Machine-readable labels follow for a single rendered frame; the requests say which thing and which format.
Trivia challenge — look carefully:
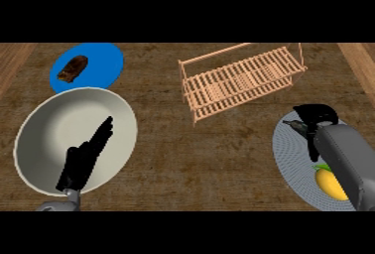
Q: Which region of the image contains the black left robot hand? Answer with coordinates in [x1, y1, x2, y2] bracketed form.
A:
[54, 115, 115, 193]

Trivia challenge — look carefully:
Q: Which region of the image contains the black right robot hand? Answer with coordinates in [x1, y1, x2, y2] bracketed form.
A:
[290, 103, 339, 163]

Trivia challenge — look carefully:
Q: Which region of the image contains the dark eggplant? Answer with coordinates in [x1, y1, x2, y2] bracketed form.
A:
[280, 119, 309, 137]

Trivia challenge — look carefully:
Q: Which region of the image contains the grey round placemat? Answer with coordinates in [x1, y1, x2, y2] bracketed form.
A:
[271, 110, 358, 212]

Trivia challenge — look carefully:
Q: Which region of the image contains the wooden tiered shelf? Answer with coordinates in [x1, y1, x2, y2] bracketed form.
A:
[177, 43, 308, 124]

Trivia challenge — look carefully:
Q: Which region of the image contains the large white plate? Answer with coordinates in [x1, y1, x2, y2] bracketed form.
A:
[13, 86, 138, 197]

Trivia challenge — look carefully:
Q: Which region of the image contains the yellow mango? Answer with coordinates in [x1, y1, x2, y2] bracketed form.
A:
[311, 164, 349, 201]

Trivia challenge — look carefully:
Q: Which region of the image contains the brown food piece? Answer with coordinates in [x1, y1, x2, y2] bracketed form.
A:
[55, 55, 89, 83]

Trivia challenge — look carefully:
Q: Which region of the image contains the blue round plate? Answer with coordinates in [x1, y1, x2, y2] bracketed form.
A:
[48, 43, 125, 95]

